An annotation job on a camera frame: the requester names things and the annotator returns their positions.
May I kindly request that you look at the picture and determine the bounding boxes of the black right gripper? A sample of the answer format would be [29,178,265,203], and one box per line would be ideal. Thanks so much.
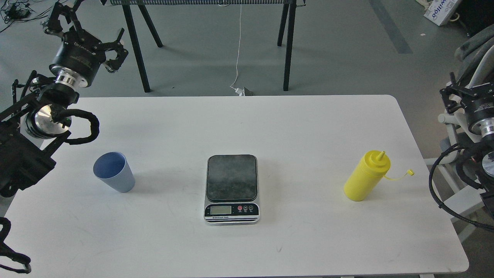
[440,72,494,139]

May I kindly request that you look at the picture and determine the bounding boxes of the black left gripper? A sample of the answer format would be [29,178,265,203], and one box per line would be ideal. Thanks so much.
[42,0,129,88]

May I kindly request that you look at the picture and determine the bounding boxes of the yellow squeeze bottle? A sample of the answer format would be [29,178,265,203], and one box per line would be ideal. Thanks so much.
[343,150,415,201]

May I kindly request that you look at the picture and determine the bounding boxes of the blue plastic cup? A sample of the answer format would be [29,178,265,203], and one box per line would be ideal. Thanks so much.
[92,152,135,193]

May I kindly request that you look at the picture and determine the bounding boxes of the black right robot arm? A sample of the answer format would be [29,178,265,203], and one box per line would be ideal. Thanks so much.
[428,72,493,232]

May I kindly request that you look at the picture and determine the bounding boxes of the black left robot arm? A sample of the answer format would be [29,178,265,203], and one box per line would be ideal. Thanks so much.
[0,0,128,198]

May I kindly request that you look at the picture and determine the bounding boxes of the digital kitchen scale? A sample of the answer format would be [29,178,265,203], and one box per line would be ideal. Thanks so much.
[203,154,261,225]

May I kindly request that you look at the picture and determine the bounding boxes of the grey jacket on chair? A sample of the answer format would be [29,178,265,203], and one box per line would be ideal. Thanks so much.
[455,24,494,88]

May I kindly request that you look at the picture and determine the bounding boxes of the white cardboard box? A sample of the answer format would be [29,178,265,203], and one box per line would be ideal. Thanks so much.
[423,0,462,26]

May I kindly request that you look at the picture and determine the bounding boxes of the black cable bundle on floor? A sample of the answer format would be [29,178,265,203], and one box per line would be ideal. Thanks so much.
[0,0,54,33]

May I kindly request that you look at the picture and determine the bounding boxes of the white hanging cable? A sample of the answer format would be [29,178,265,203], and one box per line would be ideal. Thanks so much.
[230,5,245,96]

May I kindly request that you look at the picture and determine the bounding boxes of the black trestle table frame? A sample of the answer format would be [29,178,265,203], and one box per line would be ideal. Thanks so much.
[101,0,306,93]

